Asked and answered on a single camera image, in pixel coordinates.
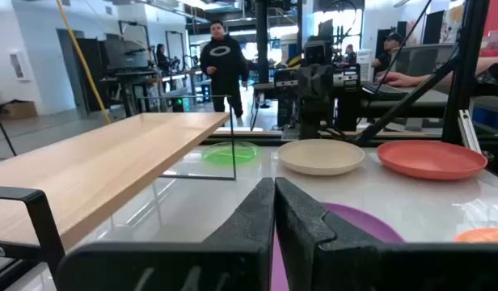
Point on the wooden shelf with black frame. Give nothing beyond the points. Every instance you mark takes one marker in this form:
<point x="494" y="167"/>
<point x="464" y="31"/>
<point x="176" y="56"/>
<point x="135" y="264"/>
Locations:
<point x="111" y="153"/>

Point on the cardboard box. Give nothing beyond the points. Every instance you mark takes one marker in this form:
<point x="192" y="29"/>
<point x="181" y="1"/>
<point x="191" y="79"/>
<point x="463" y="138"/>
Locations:
<point x="18" y="110"/>

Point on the person's hand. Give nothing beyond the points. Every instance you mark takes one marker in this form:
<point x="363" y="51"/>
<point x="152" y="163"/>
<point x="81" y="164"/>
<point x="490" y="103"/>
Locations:
<point x="398" y="79"/>

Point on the silver aluminium extrusion bar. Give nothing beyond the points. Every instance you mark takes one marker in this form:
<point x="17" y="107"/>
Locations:
<point x="469" y="131"/>

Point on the coral red plate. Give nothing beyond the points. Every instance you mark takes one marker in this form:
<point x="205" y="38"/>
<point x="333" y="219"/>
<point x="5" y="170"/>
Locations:
<point x="431" y="159"/>

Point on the person with cap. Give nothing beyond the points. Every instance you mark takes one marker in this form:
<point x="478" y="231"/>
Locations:
<point x="388" y="50"/>

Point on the white wall panel box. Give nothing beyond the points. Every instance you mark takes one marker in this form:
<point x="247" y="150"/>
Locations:
<point x="19" y="65"/>

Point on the black building pillar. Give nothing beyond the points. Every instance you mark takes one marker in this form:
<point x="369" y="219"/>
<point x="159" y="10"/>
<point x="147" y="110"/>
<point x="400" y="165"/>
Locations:
<point x="262" y="40"/>

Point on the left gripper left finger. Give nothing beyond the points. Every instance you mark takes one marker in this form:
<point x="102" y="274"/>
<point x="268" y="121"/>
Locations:
<point x="233" y="258"/>

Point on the purple plate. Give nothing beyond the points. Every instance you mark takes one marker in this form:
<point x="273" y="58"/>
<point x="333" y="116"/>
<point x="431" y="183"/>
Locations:
<point x="366" y="222"/>

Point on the green translucent plate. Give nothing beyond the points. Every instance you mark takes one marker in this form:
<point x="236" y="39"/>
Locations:
<point x="218" y="155"/>

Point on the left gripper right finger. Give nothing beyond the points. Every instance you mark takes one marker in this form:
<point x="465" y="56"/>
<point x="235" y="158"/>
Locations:
<point x="313" y="250"/>

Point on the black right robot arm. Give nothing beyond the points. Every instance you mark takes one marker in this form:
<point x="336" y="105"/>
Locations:
<point x="348" y="115"/>

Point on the cream plate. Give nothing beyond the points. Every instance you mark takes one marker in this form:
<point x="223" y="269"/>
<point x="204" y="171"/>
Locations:
<point x="319" y="155"/>

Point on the standing person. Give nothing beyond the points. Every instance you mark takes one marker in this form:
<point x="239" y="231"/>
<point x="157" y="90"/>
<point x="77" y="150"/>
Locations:
<point x="224" y="64"/>

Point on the grey laptop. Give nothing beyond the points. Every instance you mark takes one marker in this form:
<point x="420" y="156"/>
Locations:
<point x="423" y="60"/>

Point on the seated person at desk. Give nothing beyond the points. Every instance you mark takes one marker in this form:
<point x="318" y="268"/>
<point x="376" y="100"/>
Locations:
<point x="162" y="58"/>

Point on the orange translucent plate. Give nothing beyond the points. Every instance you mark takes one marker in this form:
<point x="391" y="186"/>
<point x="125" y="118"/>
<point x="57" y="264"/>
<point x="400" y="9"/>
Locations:
<point x="485" y="235"/>

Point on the person's forearm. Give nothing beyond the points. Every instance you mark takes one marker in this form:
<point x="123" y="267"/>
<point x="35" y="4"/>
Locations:
<point x="487" y="64"/>

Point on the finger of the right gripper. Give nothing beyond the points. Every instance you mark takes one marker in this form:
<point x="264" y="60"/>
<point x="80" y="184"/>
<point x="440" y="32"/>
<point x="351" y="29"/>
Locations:
<point x="309" y="101"/>
<point x="325" y="101"/>

